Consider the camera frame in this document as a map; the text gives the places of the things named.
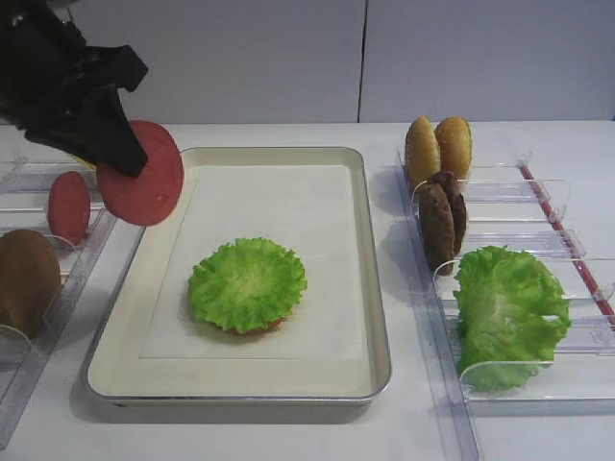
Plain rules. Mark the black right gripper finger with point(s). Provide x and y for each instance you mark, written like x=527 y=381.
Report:
x=120 y=67

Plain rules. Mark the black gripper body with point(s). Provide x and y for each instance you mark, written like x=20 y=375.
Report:
x=48 y=72

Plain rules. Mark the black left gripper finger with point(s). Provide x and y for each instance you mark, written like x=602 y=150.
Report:
x=94 y=128

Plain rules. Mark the red tomato slice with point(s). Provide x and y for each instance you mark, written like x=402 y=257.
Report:
x=149 y=198
x=69 y=207

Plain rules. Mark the green lettuce leaf on tray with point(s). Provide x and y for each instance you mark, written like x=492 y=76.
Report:
x=249 y=277

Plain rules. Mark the bun bottom under lettuce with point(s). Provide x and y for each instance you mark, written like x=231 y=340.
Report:
x=250 y=325

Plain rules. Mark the front brown meat patty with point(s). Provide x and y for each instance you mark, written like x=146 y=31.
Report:
x=437 y=225

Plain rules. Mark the brown meat patty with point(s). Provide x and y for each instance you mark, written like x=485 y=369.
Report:
x=449 y=184
x=437 y=225

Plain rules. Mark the rear brown meat patty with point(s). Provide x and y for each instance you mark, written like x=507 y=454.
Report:
x=449 y=184

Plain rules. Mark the green lettuce leaf in rack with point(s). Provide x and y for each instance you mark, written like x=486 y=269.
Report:
x=512 y=315

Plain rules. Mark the brown bun half left rack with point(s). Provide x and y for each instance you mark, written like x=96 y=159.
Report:
x=30 y=280

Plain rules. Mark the cream rectangular metal tray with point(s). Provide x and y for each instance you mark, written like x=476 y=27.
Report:
x=332 y=348

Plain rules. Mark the front sesame bun half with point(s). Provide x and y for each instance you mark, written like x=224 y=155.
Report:
x=422 y=151

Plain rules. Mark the sesame bun half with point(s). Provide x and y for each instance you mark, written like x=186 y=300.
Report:
x=422 y=151
x=454 y=138

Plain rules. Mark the rear sesame bun half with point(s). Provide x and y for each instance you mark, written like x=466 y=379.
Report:
x=454 y=138

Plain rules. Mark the red rack rail strip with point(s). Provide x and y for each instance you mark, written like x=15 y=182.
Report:
x=572 y=248

